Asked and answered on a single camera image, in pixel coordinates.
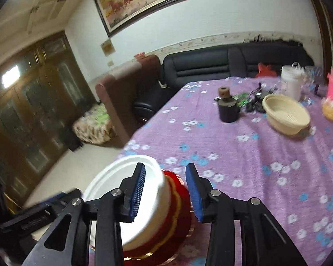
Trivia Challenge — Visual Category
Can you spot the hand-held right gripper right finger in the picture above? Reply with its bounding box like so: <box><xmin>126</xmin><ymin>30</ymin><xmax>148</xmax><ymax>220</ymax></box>
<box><xmin>185</xmin><ymin>163</ymin><xmax>308</xmax><ymax>266</ymax></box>

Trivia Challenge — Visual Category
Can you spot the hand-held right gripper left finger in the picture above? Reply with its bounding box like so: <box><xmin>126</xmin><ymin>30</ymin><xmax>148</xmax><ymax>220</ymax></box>
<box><xmin>22</xmin><ymin>162</ymin><xmax>146</xmax><ymax>266</ymax></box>

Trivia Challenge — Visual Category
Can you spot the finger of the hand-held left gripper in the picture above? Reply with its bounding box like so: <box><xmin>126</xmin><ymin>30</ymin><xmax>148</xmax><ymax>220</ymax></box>
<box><xmin>48</xmin><ymin>188</ymin><xmax>82</xmax><ymax>203</ymax></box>

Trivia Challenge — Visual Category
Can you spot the red ribbed plastic bowl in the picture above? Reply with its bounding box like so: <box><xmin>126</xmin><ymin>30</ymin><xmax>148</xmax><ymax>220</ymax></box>
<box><xmin>123</xmin><ymin>170</ymin><xmax>189</xmax><ymax>258</ymax></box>

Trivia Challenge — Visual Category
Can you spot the red plate with gold rim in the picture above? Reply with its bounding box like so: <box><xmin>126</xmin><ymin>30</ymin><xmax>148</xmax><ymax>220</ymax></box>
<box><xmin>123</xmin><ymin>183</ymin><xmax>196</xmax><ymax>264</ymax></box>

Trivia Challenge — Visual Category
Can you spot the white foam bowl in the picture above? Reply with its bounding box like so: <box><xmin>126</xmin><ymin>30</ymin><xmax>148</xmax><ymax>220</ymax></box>
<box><xmin>82</xmin><ymin>155</ymin><xmax>172</xmax><ymax>251</ymax></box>

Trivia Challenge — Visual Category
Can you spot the cream ribbed plastic bowl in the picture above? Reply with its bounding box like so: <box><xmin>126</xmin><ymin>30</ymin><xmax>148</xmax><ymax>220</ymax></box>
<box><xmin>262</xmin><ymin>94</ymin><xmax>311</xmax><ymax>136</ymax></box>

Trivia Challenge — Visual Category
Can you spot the purple floral tablecloth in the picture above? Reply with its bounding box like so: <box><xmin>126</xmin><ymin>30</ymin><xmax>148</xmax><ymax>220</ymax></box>
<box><xmin>87</xmin><ymin>76</ymin><xmax>333</xmax><ymax>266</ymax></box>

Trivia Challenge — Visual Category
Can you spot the floral cushion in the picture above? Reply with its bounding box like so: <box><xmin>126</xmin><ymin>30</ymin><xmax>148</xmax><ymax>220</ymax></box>
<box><xmin>73</xmin><ymin>104</ymin><xmax>113</xmax><ymax>145</ymax></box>

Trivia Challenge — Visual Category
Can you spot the black cup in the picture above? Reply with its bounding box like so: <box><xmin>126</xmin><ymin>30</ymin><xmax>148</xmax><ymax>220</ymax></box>
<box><xmin>217</xmin><ymin>97</ymin><xmax>240</xmax><ymax>123</ymax></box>

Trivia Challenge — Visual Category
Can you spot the brown armchair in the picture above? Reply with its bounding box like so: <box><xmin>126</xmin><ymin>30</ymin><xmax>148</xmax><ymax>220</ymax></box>
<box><xmin>95</xmin><ymin>54</ymin><xmax>163</xmax><ymax>147</ymax></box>

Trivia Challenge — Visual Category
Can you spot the dark wooden cabinet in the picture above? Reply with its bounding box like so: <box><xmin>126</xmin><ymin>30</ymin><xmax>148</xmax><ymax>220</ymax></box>
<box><xmin>0</xmin><ymin>30</ymin><xmax>97</xmax><ymax>200</ymax></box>

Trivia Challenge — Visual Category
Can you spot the green packet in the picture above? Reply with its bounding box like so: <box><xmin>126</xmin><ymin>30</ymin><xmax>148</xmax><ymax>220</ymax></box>
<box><xmin>234</xmin><ymin>93</ymin><xmax>252</xmax><ymax>107</ymax></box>

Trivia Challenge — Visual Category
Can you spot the black electric motor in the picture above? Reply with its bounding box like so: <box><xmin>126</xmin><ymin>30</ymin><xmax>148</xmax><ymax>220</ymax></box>
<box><xmin>254</xmin><ymin>90</ymin><xmax>268</xmax><ymax>113</ymax></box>

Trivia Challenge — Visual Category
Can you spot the black leather sofa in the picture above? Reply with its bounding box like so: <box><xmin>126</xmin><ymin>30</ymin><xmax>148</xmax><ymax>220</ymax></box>
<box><xmin>133</xmin><ymin>42</ymin><xmax>315</xmax><ymax>122</ymax></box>

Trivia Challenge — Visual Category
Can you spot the red bag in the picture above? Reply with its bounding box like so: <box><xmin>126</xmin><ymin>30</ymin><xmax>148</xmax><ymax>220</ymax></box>
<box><xmin>255</xmin><ymin>62</ymin><xmax>278</xmax><ymax>78</ymax></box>

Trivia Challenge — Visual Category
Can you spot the white plastic jar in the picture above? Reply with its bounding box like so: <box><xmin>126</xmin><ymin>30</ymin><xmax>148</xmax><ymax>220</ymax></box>
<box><xmin>281</xmin><ymin>65</ymin><xmax>306</xmax><ymax>101</ymax></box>

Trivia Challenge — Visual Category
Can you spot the yellow snack bag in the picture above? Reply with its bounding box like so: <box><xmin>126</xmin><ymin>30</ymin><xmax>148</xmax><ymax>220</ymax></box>
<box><xmin>321</xmin><ymin>98</ymin><xmax>333</xmax><ymax>122</ymax></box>

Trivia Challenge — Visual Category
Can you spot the clear plastic bag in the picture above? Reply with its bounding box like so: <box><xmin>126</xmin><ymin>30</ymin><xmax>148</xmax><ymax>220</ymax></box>
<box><xmin>304</xmin><ymin>65</ymin><xmax>324</xmax><ymax>89</ymax></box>

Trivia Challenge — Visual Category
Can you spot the small wall plaque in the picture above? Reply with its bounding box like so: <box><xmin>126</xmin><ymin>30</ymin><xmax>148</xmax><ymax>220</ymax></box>
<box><xmin>100</xmin><ymin>39</ymin><xmax>115</xmax><ymax>56</ymax></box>

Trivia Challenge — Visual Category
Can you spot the framed wall painting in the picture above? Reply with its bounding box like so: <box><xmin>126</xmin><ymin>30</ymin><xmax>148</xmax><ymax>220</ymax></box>
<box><xmin>93</xmin><ymin>0</ymin><xmax>225</xmax><ymax>38</ymax></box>

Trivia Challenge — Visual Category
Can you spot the wooden door frame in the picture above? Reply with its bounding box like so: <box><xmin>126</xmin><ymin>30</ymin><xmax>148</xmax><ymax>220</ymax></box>
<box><xmin>302</xmin><ymin>0</ymin><xmax>333</xmax><ymax>61</ymax></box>

